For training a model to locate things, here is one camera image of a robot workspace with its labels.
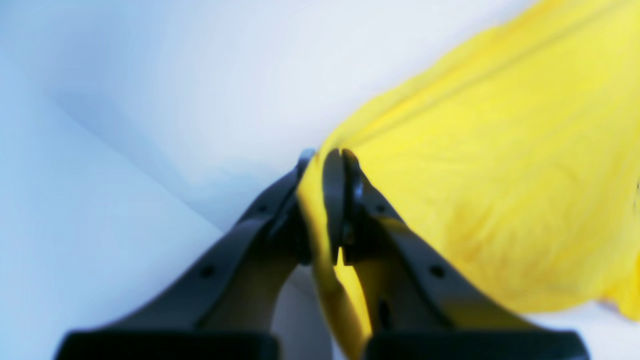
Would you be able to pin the yellow T-shirt with script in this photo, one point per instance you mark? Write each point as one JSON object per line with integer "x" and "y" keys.
{"x": 516, "y": 156}

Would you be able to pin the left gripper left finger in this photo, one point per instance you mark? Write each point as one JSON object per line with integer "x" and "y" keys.
{"x": 222, "y": 307}

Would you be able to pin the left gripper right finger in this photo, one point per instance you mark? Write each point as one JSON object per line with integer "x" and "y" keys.
{"x": 419, "y": 306}

